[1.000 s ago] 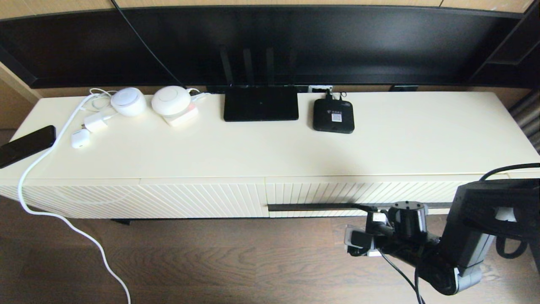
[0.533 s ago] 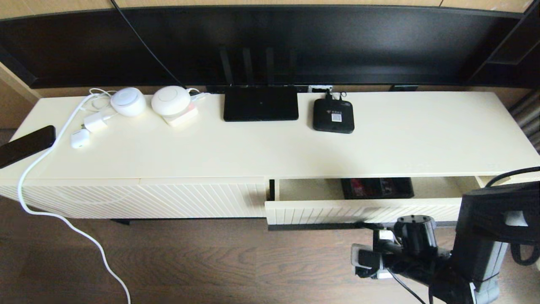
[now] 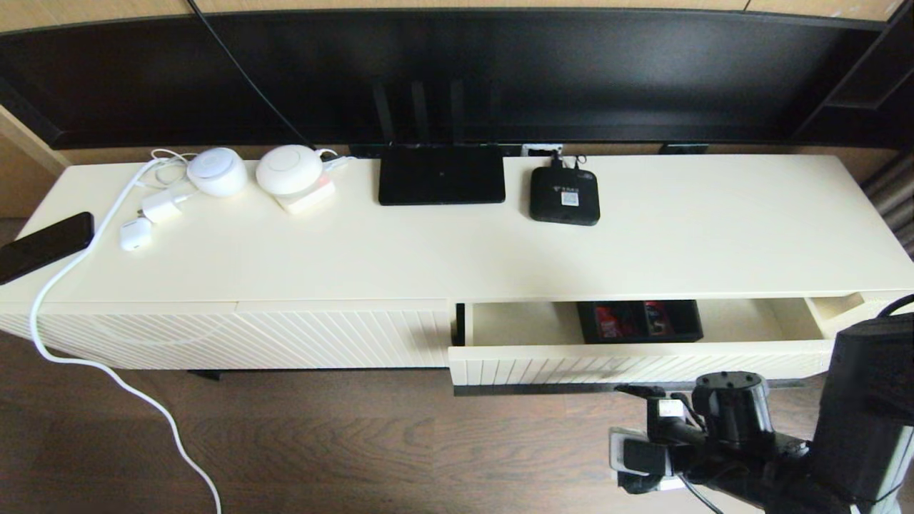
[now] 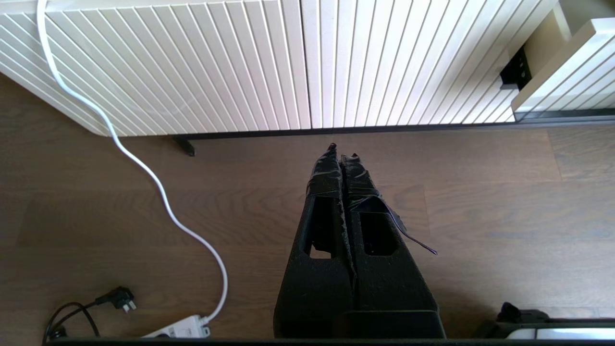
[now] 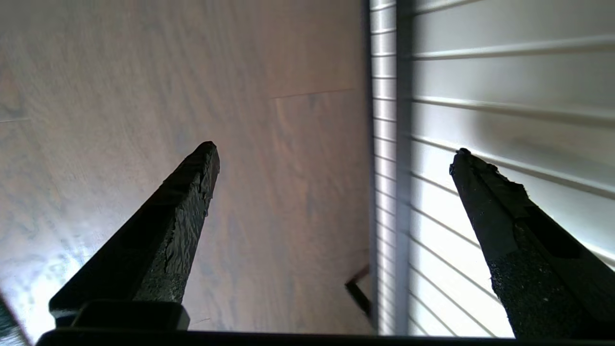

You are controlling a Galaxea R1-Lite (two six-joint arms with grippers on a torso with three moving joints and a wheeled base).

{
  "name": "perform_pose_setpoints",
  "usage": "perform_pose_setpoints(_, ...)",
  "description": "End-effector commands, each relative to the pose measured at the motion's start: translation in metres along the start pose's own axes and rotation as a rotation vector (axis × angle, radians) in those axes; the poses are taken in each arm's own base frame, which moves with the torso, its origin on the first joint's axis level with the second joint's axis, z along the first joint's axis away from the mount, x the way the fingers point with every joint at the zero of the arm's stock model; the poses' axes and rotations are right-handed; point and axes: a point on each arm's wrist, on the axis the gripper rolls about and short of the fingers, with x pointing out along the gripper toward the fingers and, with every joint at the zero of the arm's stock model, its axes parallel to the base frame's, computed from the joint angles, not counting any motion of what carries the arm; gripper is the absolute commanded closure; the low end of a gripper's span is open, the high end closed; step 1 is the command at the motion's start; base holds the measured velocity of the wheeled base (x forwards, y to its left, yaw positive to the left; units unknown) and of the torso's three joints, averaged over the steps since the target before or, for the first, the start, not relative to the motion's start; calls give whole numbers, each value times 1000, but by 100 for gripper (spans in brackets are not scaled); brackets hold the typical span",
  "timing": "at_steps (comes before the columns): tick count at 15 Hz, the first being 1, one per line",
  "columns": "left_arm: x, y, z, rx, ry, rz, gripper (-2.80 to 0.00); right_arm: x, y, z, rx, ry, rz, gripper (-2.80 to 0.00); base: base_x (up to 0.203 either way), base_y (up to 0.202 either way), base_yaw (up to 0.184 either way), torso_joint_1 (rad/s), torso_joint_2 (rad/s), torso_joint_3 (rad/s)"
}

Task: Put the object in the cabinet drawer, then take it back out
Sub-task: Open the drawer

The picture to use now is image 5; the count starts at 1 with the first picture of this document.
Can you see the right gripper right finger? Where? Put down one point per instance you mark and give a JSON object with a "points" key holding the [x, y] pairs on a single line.
{"points": [[538, 269]]}

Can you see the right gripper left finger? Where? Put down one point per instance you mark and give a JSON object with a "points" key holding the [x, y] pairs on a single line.
{"points": [[158, 250]]}

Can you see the cream cabinet drawer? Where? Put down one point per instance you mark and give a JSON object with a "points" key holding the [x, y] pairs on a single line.
{"points": [[504, 77]]}

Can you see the black metal bracket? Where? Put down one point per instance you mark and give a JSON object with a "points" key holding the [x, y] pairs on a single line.
{"points": [[359, 293]]}

